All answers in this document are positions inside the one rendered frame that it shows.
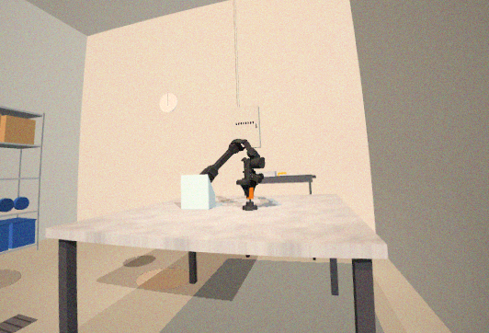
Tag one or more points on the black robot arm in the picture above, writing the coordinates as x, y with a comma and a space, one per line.
253, 162

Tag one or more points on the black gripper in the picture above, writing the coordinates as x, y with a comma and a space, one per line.
246, 183

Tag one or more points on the grey round pedestal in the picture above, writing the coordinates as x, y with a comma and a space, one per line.
250, 206

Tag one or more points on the orange knob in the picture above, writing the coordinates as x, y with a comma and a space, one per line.
251, 194

